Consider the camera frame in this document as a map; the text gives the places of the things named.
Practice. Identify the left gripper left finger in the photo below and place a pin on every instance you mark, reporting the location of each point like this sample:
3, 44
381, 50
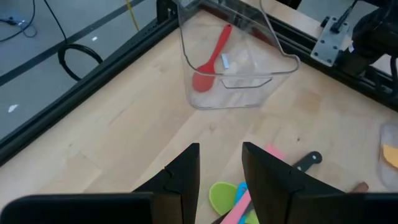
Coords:
177, 193

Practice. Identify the blue silicone spatula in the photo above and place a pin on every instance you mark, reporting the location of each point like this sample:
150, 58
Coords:
241, 190

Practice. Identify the green silicone spoon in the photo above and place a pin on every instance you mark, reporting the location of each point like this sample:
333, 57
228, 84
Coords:
222, 197

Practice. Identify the silver mounting bracket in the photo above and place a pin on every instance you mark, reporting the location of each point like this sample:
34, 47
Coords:
329, 43

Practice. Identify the brown wooden spoon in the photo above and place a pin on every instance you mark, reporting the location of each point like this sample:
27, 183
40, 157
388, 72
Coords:
360, 187

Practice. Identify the clear plastic bin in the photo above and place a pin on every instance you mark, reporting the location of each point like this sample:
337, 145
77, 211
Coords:
248, 93

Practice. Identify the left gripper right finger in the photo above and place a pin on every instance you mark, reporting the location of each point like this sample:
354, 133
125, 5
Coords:
270, 193

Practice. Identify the yellow silicone spatula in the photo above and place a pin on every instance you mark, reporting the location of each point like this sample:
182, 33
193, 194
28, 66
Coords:
391, 155

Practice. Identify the red silicone spoon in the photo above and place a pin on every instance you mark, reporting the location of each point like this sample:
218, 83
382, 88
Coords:
202, 81

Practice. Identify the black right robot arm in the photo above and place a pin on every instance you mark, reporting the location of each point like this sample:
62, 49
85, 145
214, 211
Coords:
373, 34

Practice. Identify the clear rectangular dish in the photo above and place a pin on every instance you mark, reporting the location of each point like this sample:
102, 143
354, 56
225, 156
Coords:
388, 133

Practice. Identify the black table frame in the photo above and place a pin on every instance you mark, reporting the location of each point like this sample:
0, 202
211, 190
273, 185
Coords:
93, 82

